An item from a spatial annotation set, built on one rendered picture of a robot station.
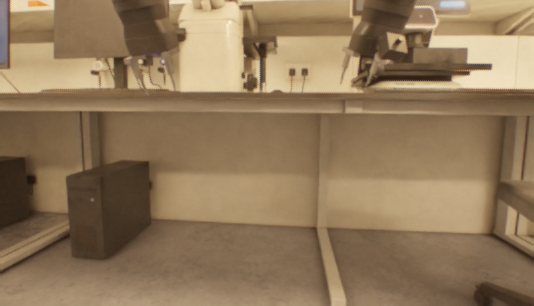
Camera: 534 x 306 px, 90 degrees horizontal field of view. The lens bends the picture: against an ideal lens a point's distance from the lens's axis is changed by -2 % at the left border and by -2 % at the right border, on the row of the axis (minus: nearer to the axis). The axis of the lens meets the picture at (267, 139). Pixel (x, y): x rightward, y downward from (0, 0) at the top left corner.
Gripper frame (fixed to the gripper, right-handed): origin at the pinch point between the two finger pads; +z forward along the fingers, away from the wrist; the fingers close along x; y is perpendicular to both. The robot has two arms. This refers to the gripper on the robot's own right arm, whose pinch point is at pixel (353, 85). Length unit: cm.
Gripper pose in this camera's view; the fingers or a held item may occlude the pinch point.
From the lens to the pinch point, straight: 54.2
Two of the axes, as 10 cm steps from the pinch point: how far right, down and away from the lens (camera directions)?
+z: -1.9, 8.7, 4.6
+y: 1.2, 4.9, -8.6
